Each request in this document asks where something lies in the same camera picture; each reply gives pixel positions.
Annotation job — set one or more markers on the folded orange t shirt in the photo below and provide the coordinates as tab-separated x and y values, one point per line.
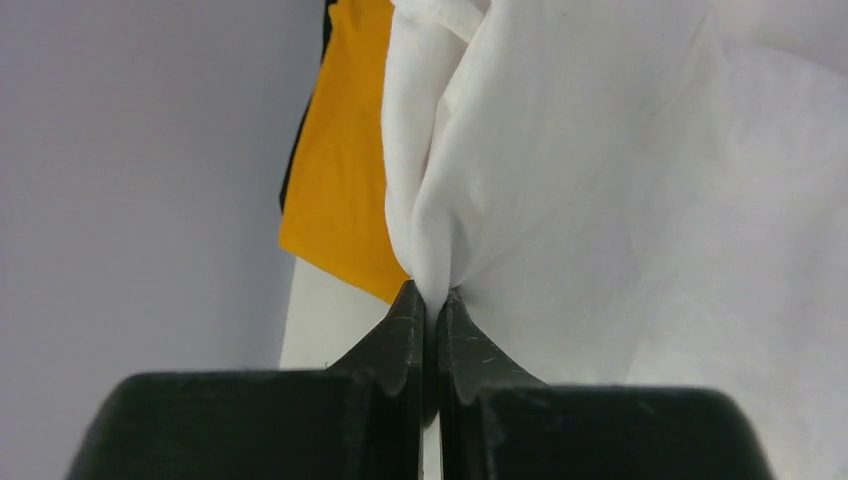
333	193

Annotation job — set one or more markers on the white t shirt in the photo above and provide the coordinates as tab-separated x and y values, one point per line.
624	194

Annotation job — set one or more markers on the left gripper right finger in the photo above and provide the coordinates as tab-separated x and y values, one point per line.
498	421

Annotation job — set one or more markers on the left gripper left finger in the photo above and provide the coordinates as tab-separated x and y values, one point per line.
359	418

